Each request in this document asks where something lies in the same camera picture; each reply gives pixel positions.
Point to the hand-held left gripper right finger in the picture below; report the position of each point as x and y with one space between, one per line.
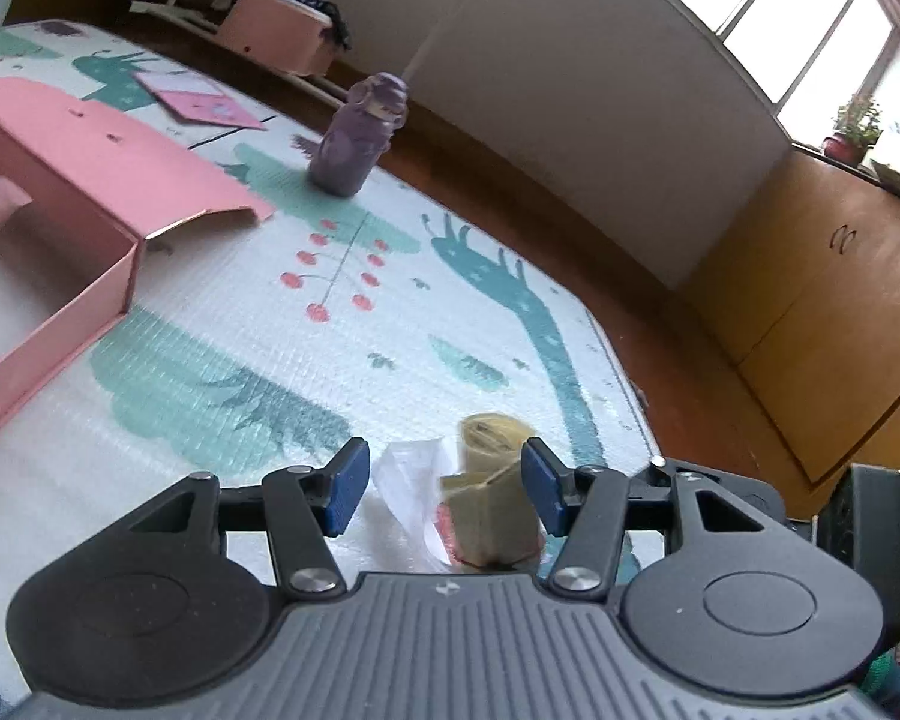
546 489

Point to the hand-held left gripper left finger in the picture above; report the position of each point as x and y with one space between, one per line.
347 489

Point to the beige shopping bag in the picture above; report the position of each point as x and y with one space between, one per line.
495 517

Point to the animal print play mat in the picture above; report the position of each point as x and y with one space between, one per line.
450 292

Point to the yellow wooden cabinet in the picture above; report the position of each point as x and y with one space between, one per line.
817 300

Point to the purple water bottle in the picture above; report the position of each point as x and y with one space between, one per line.
352 142

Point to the red potted plant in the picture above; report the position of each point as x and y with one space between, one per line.
853 131

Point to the pink card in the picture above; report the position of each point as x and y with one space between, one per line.
202 101

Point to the pink cardboard box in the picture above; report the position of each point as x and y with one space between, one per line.
82 157

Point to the pink storage box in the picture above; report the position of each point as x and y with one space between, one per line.
270 34

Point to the large window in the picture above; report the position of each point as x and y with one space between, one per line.
780 7

